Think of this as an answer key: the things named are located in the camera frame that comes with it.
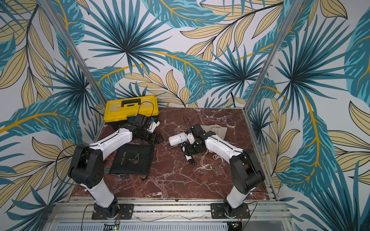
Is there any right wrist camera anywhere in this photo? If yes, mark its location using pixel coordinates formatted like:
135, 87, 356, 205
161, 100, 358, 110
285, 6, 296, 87
187, 132, 195, 144

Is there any beige drawstring bag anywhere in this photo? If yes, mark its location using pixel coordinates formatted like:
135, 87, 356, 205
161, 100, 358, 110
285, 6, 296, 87
196, 124, 228, 171

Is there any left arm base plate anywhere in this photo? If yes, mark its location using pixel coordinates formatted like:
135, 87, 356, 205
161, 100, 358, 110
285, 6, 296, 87
92, 204, 134, 220

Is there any black drawstring bag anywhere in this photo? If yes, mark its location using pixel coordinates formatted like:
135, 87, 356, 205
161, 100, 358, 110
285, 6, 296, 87
109, 144, 154, 176

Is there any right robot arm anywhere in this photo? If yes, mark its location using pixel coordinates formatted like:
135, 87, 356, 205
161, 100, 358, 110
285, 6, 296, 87
180, 124, 265, 210

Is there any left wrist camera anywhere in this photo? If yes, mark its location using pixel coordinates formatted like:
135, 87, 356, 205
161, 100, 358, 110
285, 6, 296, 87
147, 117, 160, 133

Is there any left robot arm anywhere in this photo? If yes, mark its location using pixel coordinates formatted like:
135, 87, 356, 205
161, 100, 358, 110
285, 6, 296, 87
68, 114, 164, 218

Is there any yellow black toolbox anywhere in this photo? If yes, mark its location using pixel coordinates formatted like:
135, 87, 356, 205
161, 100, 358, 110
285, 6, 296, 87
104, 95, 159, 126

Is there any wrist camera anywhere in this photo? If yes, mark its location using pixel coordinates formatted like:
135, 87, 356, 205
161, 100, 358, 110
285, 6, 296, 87
147, 117, 160, 133
187, 132, 195, 144

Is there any white hair dryer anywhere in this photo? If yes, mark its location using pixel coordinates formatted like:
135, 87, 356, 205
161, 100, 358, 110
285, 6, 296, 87
169, 132, 196, 166

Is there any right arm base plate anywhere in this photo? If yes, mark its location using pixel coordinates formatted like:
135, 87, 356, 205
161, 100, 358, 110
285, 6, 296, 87
210, 203, 251, 219

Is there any aluminium front rail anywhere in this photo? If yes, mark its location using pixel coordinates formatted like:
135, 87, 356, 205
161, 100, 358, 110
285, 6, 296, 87
43, 197, 297, 231

